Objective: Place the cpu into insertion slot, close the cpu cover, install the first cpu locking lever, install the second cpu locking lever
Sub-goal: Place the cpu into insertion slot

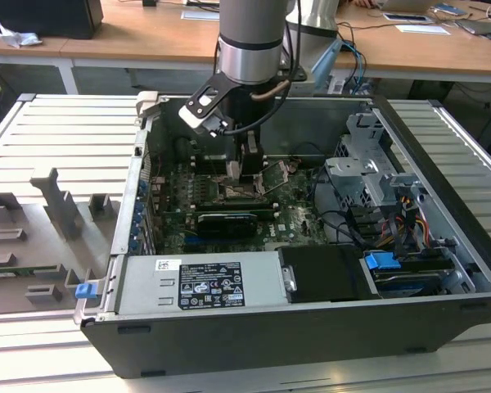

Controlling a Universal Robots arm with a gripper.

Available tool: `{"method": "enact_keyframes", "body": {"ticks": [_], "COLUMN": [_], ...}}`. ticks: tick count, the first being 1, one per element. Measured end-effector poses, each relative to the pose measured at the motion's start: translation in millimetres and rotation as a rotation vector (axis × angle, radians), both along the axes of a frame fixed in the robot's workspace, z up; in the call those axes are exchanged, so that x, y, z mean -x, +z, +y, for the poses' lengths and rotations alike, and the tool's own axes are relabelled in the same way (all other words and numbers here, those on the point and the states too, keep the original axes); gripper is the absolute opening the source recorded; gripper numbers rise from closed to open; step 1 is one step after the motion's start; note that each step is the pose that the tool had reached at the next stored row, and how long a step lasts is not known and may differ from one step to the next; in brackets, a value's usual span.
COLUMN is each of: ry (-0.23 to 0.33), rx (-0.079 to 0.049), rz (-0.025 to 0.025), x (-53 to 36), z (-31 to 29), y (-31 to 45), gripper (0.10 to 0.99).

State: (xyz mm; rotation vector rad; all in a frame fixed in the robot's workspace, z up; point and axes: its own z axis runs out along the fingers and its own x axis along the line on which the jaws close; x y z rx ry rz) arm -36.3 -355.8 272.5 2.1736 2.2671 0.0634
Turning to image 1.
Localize grey laptop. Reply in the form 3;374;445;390
376;0;435;13

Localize metal socket cover frame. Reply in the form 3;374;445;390
255;160;291;194

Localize beige case latch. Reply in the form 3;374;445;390
135;90;161;120

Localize pale blue teach pendant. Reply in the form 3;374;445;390
309;38;345;95

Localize CPU socket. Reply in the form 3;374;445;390
216;174;269;204

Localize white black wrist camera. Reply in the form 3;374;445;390
178;92;224;134

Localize hard disk in blue carrier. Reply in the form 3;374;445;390
363;251;459;299

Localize black open PC case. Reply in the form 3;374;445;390
79;93;491;380

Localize white paper sheet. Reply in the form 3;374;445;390
394;24;451;36

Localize blue notebook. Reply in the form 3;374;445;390
433;2;470;17

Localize grey power supply box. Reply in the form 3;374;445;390
115;250;291;317

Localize black camera bracket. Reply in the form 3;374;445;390
187;72;237;120

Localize coloured power wire bundle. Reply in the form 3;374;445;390
378;195;433;251

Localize black graphics card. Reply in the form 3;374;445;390
196;210;258;241

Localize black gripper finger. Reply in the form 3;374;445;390
242;130;267;179
226;137;244;182

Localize brown gripper cable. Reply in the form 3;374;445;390
250;79;291;102

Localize crumpled white paper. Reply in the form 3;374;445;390
0;22;43;50

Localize dark grey flat notebook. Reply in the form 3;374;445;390
456;18;491;38

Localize black box on desk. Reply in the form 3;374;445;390
0;0;104;41

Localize black plastic cover box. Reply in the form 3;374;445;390
277;244;380;305

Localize green motherboard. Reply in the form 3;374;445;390
146;157;332;255

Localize silver metal drive cage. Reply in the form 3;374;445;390
322;111;433;210

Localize wooden desk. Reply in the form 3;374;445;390
0;0;491;97

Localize green RAM stick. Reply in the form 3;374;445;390
0;265;62;277

